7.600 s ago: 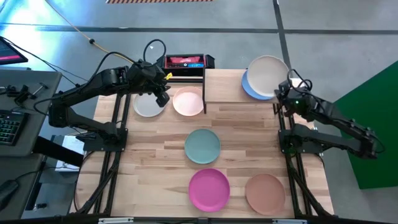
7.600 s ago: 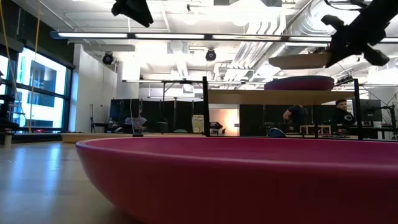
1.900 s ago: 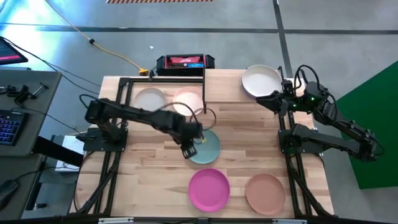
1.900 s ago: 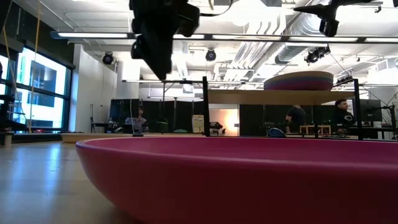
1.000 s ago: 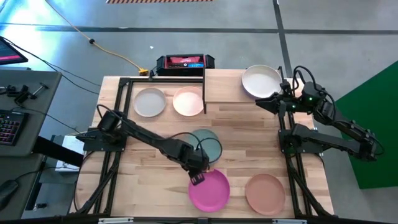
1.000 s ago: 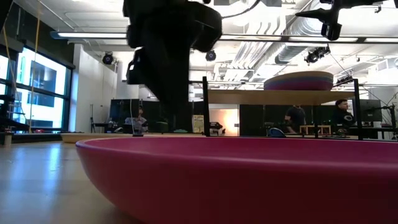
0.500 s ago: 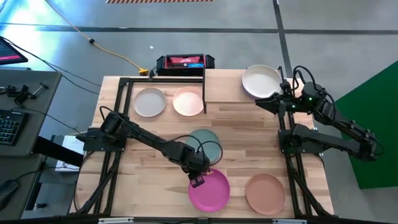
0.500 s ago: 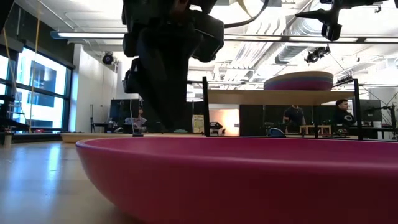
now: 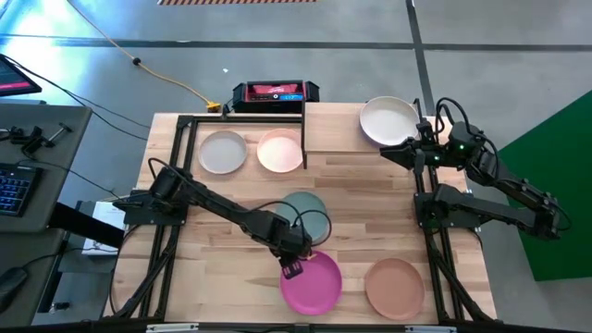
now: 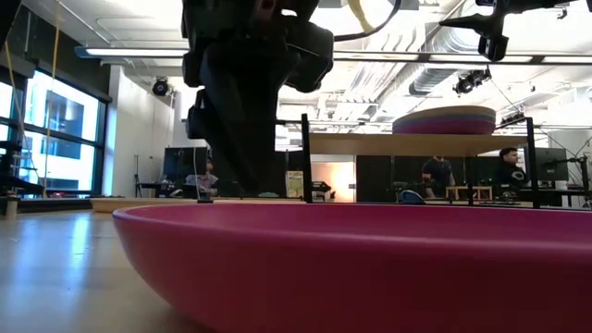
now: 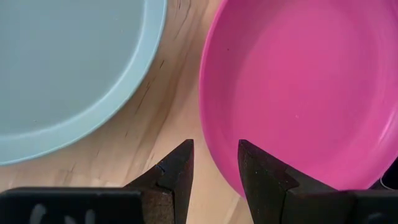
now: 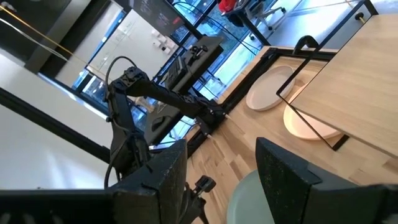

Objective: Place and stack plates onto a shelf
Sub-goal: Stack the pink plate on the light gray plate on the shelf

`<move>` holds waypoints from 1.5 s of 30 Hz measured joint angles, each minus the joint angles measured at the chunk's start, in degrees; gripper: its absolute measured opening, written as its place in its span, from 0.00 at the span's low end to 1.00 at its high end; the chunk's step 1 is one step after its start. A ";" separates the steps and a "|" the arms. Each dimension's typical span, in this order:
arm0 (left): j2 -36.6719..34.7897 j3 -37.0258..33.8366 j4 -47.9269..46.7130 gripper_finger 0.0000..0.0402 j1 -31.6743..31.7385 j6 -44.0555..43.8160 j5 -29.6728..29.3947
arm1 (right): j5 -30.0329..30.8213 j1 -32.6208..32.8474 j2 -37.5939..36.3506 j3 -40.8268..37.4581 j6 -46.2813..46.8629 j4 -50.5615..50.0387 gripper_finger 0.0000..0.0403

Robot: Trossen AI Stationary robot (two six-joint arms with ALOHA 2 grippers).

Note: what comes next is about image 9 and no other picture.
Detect teal plate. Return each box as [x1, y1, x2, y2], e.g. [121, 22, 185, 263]
[276, 191, 330, 246]

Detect peach plate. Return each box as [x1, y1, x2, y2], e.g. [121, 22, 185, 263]
[256, 128, 304, 174]

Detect black backlit keyboard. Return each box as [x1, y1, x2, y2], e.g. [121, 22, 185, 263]
[0, 162, 43, 217]

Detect black slanted strut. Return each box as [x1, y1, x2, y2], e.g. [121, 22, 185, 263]
[48, 202, 126, 250]

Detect white paper sheet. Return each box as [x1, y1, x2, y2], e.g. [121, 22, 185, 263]
[81, 201, 127, 256]

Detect wooden shelf with black legs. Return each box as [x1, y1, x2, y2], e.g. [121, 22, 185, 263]
[300, 99, 429, 170]

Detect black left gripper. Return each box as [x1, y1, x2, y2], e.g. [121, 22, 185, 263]
[272, 226, 315, 281]

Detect green board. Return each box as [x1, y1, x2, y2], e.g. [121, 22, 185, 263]
[492, 90, 592, 282]

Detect black computer mouse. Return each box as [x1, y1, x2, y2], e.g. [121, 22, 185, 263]
[0, 266, 29, 314]

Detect grey side table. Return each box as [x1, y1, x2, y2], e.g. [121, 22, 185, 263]
[0, 104, 93, 327]

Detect computer monitor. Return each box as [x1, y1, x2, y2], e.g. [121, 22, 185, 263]
[0, 54, 43, 98]

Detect silver metal bracket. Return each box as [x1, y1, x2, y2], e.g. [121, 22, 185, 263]
[405, 325, 458, 333]
[146, 323, 200, 333]

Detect magenta plate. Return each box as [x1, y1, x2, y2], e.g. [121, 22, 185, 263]
[279, 250, 343, 317]

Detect red and black power station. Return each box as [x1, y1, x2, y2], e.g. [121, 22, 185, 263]
[232, 80, 321, 115]

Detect cream plate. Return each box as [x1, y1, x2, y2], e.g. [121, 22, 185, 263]
[359, 95, 421, 147]

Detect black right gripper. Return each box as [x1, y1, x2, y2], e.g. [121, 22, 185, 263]
[379, 117, 452, 176]

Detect thin black cable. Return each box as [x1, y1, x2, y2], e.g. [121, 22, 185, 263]
[4, 55, 152, 142]

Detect black clamp tool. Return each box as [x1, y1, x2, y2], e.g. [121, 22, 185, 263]
[8, 122, 74, 156]

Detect yellow extension cable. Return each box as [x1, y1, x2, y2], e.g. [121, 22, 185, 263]
[67, 0, 222, 113]

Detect brown plate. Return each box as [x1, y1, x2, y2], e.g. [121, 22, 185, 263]
[364, 257, 426, 321]

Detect grey plate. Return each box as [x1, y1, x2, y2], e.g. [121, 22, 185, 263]
[197, 129, 249, 176]

